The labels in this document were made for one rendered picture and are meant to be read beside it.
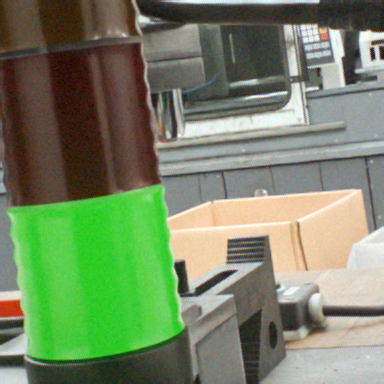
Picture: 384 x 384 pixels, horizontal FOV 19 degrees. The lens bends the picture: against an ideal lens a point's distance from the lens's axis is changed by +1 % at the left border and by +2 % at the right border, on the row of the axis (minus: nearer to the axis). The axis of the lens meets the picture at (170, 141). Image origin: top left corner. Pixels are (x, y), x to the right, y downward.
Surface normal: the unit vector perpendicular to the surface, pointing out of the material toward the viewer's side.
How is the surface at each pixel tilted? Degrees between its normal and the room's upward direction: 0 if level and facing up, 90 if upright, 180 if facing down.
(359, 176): 90
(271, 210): 93
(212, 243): 88
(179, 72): 90
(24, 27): 104
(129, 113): 76
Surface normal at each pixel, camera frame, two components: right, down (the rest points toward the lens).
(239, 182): -0.43, 0.11
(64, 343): -0.39, 0.35
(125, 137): 0.60, -0.29
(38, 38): -0.22, -0.16
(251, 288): 0.91, -0.11
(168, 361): 0.70, -0.07
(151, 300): 0.67, 0.18
